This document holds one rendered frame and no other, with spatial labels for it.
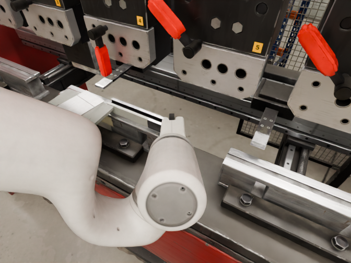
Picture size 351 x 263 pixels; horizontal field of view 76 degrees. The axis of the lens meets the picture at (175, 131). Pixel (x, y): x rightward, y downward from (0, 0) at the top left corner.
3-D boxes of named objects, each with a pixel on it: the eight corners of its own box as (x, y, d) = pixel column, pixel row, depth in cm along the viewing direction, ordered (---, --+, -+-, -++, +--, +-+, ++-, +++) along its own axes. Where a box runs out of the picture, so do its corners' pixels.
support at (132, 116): (108, 111, 67) (106, 103, 65) (110, 109, 68) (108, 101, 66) (148, 127, 63) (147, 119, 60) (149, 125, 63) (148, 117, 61)
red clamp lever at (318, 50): (308, 26, 23) (356, 96, 26) (313, 14, 26) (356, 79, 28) (292, 37, 25) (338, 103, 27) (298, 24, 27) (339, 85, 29)
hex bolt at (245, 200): (238, 202, 54) (239, 199, 53) (241, 193, 56) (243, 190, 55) (249, 207, 53) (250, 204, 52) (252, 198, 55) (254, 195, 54)
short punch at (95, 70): (70, 67, 63) (58, 33, 56) (75, 64, 65) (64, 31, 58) (97, 77, 60) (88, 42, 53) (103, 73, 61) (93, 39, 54)
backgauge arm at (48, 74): (39, 101, 107) (25, 75, 97) (123, 46, 146) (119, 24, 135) (50, 106, 104) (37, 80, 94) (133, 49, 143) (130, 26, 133)
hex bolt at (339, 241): (330, 246, 47) (334, 243, 46) (331, 234, 49) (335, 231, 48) (344, 253, 46) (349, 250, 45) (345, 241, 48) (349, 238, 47)
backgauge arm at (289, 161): (261, 202, 72) (276, 178, 62) (295, 95, 110) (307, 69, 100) (288, 214, 69) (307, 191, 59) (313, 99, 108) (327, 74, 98)
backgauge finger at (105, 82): (86, 85, 74) (81, 72, 70) (133, 52, 89) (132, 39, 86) (115, 96, 70) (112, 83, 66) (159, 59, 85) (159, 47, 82)
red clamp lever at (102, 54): (98, 77, 47) (85, 29, 40) (112, 68, 49) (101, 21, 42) (105, 79, 46) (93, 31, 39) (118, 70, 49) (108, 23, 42)
